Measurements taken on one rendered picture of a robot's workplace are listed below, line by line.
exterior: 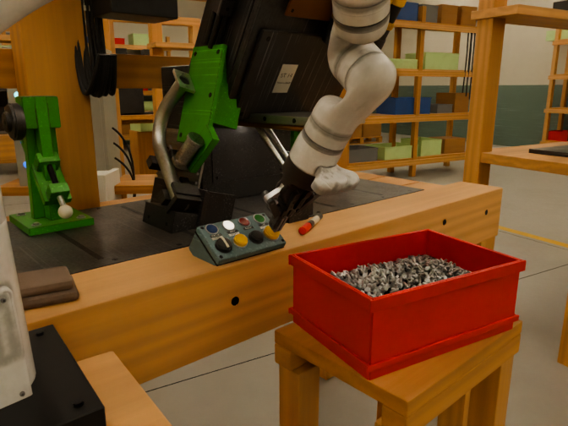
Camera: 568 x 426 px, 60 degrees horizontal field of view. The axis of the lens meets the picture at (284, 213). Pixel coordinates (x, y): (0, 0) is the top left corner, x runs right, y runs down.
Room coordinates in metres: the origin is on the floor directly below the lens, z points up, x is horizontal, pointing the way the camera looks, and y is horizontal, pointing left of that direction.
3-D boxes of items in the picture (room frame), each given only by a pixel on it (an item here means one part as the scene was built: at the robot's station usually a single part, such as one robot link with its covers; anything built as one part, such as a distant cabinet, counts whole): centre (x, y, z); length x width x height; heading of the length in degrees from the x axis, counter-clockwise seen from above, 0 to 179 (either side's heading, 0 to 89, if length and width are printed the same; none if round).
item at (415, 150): (6.90, -1.66, 1.14); 2.45 x 0.55 x 2.28; 120
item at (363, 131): (11.18, -1.49, 0.37); 1.20 x 0.81 x 0.74; 122
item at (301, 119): (1.17, 0.01, 1.11); 0.39 x 0.16 x 0.03; 42
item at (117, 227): (1.19, 0.14, 0.89); 1.10 x 0.42 x 0.02; 132
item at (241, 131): (1.37, 0.15, 1.07); 0.30 x 0.18 x 0.34; 132
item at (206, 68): (1.10, 0.15, 1.17); 0.13 x 0.12 x 0.20; 132
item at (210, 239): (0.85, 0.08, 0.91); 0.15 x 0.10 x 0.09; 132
